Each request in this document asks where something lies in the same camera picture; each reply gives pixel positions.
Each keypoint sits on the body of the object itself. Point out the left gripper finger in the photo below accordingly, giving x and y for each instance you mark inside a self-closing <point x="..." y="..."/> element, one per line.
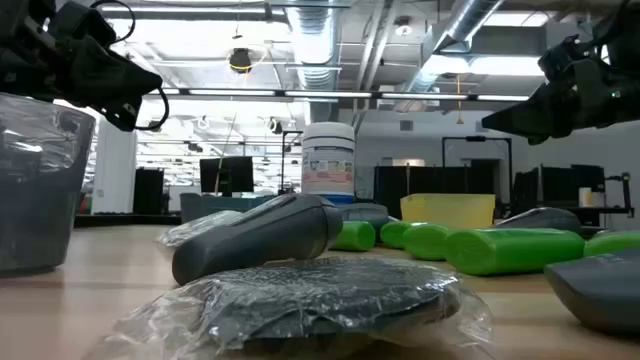
<point x="125" y="115"/>
<point x="115" y="75"/>

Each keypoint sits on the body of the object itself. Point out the small green bottle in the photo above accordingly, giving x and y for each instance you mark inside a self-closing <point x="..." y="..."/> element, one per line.
<point x="427" y="241"/>
<point x="612" y="242"/>
<point x="515" y="251"/>
<point x="355" y="236"/>
<point x="394" y="234"/>

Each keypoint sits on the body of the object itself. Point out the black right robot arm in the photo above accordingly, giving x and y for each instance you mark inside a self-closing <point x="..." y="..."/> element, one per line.
<point x="627" y="30"/>

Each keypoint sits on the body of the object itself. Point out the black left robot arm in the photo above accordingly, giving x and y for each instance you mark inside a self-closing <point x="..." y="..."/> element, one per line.
<point x="20" y="12"/>

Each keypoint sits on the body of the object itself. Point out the black cabinet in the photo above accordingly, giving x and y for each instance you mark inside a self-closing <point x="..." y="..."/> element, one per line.
<point x="148" y="190"/>

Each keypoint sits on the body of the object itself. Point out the black clamp stand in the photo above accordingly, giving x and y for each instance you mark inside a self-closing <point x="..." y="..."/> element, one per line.
<point x="626" y="192"/>

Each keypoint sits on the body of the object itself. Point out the yellow plastic bin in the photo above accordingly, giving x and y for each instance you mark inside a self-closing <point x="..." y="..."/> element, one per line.
<point x="450" y="210"/>

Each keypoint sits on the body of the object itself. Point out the black partition screen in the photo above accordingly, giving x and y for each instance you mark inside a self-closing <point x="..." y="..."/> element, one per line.
<point x="430" y="182"/>

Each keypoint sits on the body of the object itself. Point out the black monitor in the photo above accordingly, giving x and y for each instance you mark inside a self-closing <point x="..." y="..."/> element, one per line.
<point x="227" y="175"/>

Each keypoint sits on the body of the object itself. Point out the black ceiling device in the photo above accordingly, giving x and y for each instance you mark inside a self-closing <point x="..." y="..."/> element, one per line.
<point x="240" y="60"/>

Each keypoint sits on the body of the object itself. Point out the dark brown plastic tray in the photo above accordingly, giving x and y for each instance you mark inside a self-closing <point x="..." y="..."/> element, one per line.
<point x="40" y="225"/>

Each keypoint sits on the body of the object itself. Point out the long ceiling light strip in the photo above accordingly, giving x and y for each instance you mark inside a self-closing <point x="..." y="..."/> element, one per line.
<point x="325" y="94"/>

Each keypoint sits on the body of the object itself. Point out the white wipes canister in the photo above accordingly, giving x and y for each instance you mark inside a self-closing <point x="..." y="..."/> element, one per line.
<point x="327" y="165"/>

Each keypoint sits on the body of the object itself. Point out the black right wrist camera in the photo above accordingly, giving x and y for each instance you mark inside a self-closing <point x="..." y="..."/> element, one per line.
<point x="560" y="57"/>

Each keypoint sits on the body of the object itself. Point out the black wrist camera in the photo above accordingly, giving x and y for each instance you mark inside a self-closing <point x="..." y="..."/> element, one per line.
<point x="80" y="25"/>
<point x="560" y="57"/>

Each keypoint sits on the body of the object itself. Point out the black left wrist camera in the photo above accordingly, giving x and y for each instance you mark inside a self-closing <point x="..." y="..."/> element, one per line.
<point x="80" y="25"/>

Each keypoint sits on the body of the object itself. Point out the wide black frame stand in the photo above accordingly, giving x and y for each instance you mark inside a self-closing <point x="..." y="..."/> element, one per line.
<point x="475" y="138"/>

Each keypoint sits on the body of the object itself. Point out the black metal table frame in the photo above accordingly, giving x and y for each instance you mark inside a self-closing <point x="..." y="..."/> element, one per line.
<point x="125" y="220"/>

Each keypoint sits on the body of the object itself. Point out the slanted silver ceiling duct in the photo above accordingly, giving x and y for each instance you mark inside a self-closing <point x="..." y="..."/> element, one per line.
<point x="450" y="30"/>

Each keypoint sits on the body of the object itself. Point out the narrow black frame stand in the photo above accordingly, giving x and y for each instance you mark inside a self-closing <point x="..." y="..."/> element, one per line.
<point x="283" y="160"/>

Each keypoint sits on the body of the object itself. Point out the round silver ceiling duct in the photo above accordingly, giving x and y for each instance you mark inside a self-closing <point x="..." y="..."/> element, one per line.
<point x="315" y="45"/>

